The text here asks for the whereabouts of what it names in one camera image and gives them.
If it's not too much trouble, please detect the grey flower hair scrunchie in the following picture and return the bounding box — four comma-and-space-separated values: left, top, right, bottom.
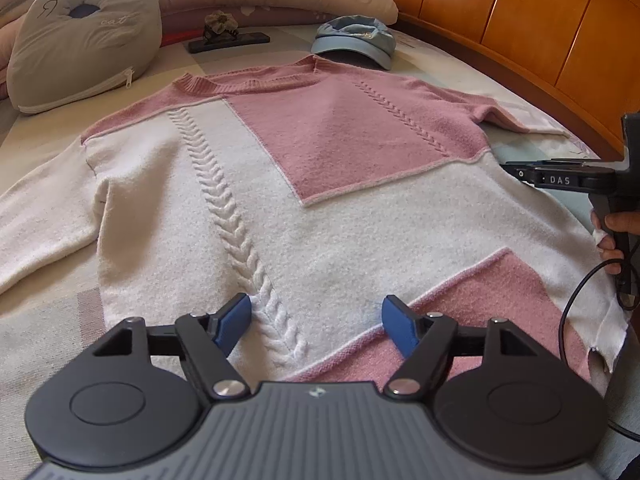
202, 10, 241, 41

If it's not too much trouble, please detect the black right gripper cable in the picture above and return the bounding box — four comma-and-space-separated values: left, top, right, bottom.
559, 260, 640, 436

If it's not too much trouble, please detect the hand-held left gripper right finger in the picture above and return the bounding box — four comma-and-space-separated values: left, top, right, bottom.
381, 296, 543, 403

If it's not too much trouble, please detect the person's right hand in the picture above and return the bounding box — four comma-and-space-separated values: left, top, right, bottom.
590, 209, 640, 276

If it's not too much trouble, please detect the grey cat face cushion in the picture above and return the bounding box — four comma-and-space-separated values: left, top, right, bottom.
6, 0, 163, 116

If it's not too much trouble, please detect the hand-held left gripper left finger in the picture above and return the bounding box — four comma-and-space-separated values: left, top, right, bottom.
92, 292, 252, 402

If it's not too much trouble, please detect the pink folded quilt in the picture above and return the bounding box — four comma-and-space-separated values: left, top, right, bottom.
0, 0, 331, 101

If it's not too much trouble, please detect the black smartphone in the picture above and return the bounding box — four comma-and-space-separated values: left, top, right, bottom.
187, 31, 271, 54

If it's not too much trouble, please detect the wooden headboard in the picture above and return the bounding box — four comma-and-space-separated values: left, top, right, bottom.
375, 0, 640, 161

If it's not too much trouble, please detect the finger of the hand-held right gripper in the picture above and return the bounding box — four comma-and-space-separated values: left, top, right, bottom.
500, 160, 538, 185

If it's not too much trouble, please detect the pink and white knit sweater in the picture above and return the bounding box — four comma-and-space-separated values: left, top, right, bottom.
0, 55, 631, 386

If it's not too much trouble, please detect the blue baseball cap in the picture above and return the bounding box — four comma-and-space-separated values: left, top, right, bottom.
311, 15, 396, 71

